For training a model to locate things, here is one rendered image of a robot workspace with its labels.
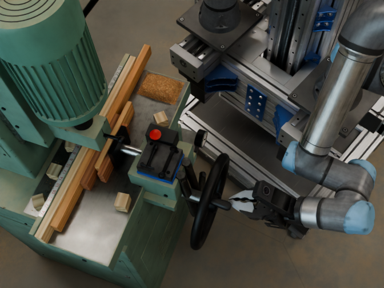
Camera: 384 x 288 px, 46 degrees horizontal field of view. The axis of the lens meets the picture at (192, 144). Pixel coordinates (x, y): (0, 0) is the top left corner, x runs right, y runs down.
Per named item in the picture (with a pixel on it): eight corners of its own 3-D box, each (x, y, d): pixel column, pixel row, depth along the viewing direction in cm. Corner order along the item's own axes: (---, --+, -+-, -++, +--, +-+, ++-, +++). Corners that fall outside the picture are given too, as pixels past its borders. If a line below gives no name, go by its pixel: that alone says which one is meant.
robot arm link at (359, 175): (339, 146, 111) (325, 178, 105) (384, 164, 109) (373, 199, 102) (329, 164, 118) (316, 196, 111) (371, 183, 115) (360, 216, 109)
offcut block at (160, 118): (154, 120, 134) (153, 114, 131) (164, 116, 135) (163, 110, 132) (158, 129, 133) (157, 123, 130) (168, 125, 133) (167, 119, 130)
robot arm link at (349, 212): (379, 215, 105) (370, 244, 100) (332, 209, 112) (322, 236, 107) (372, 191, 101) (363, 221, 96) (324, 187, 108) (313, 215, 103)
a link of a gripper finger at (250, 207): (233, 218, 124) (263, 222, 118) (223, 208, 120) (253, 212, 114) (236, 207, 125) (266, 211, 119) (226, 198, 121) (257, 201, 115)
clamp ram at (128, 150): (138, 175, 126) (132, 161, 118) (113, 167, 127) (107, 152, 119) (150, 147, 129) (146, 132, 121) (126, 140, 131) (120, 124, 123)
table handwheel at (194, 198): (236, 163, 147) (208, 250, 143) (178, 144, 151) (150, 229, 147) (231, 148, 119) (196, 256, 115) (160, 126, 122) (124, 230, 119)
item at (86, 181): (90, 191, 124) (86, 184, 120) (83, 188, 125) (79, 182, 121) (124, 122, 134) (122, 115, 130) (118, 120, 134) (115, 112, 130)
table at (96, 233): (145, 286, 118) (142, 281, 113) (42, 247, 124) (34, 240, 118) (219, 99, 144) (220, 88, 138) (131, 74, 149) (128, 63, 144)
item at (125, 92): (61, 232, 119) (56, 227, 116) (54, 230, 120) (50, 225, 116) (151, 53, 146) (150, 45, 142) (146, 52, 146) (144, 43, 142)
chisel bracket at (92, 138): (102, 155, 120) (95, 139, 112) (55, 139, 122) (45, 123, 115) (114, 131, 123) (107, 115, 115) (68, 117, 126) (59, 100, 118)
